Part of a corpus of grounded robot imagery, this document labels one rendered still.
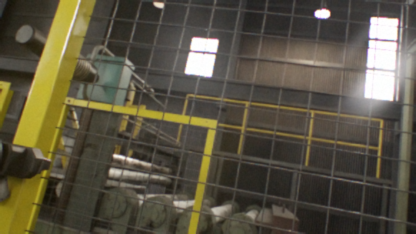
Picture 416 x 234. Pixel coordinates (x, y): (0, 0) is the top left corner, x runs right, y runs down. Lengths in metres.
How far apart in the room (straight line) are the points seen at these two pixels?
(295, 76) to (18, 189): 11.83
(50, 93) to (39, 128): 0.07
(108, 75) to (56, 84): 1.99
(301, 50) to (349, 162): 4.59
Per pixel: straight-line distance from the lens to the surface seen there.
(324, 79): 12.30
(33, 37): 2.02
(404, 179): 5.69
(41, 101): 0.67
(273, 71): 12.27
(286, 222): 2.18
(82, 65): 2.32
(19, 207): 0.67
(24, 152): 0.61
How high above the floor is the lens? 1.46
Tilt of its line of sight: 12 degrees up
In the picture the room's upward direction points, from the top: 11 degrees clockwise
